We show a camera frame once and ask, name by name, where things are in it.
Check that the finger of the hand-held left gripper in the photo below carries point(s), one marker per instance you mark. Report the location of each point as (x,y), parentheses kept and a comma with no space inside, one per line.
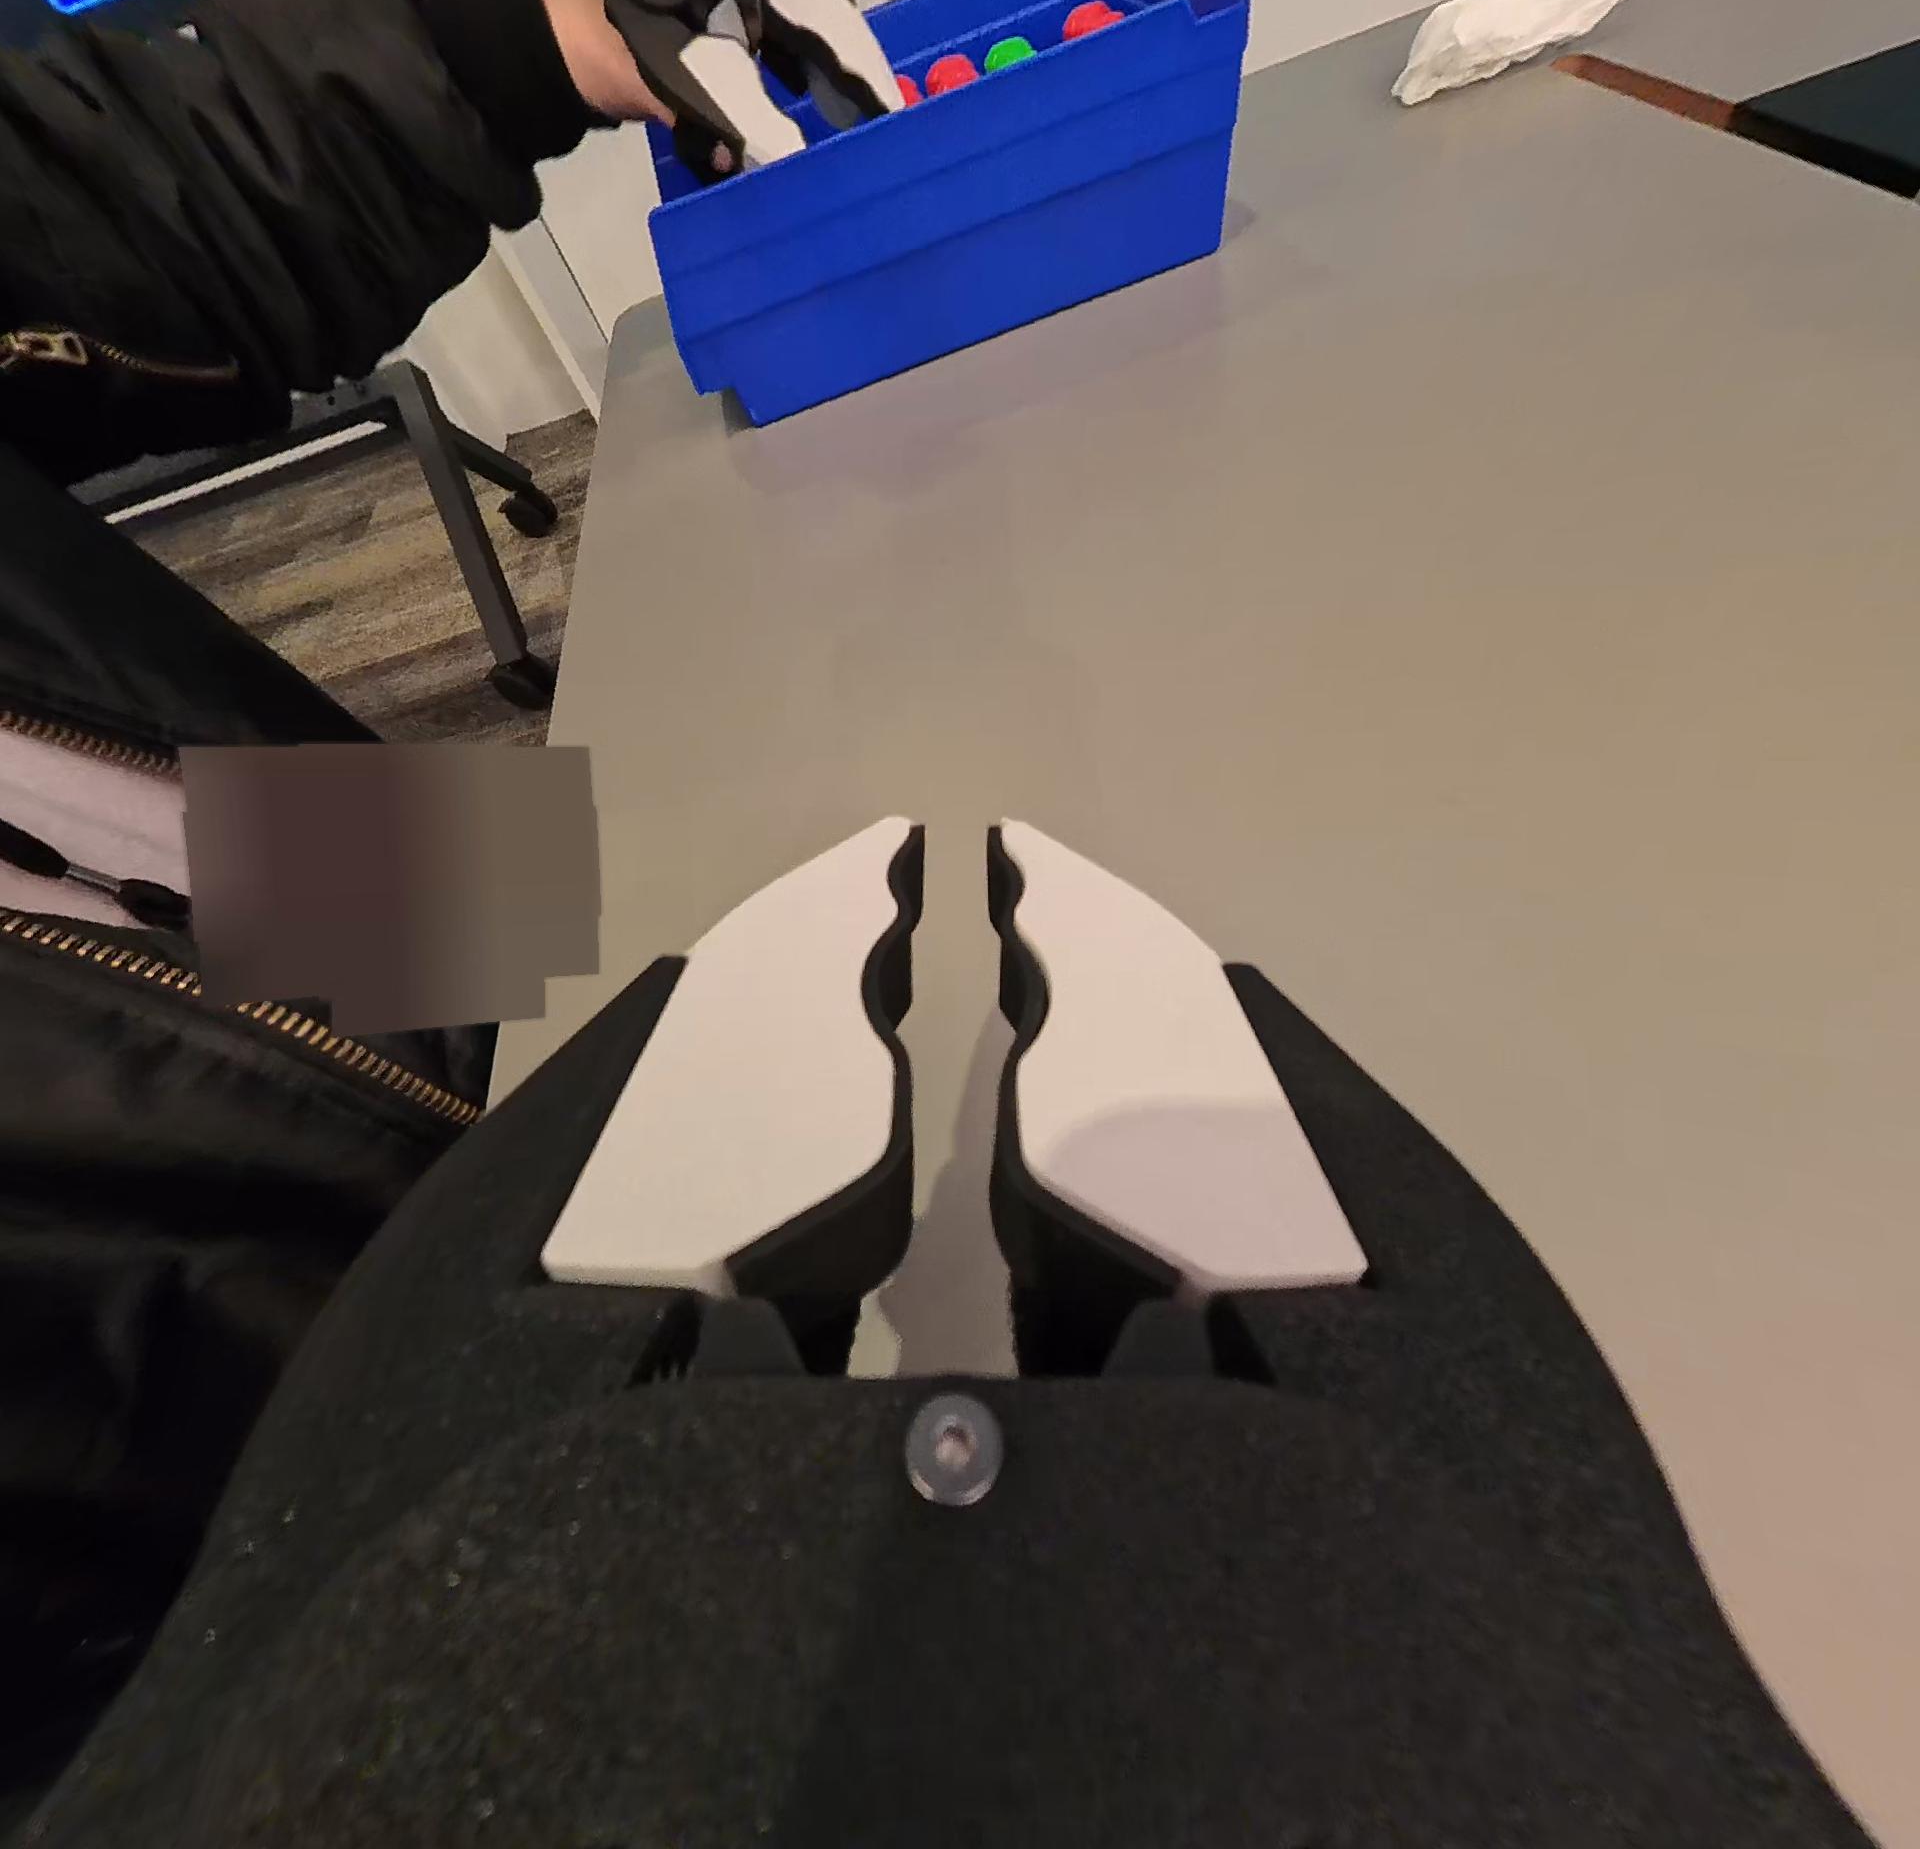
(841,21)
(746,104)

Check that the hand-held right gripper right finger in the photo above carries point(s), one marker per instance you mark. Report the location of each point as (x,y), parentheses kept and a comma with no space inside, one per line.
(1172,1098)

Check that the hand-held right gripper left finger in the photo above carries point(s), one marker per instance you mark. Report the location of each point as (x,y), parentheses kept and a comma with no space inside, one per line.
(736,1098)

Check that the cluster of mega blocks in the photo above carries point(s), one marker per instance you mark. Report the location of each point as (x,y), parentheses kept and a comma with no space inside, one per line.
(1015,56)

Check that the blue storage bin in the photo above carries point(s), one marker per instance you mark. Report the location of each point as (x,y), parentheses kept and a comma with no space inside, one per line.
(961,230)

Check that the person's left hand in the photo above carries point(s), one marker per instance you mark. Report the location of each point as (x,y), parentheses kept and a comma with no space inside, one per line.
(615,48)

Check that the white cloth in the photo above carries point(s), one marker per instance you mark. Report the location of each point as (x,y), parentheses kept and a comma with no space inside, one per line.
(1516,28)

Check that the person's white garment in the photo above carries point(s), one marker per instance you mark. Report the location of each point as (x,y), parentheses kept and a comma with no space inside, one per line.
(76,831)

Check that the dark tablet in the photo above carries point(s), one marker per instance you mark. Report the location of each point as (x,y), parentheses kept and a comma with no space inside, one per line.
(1847,114)

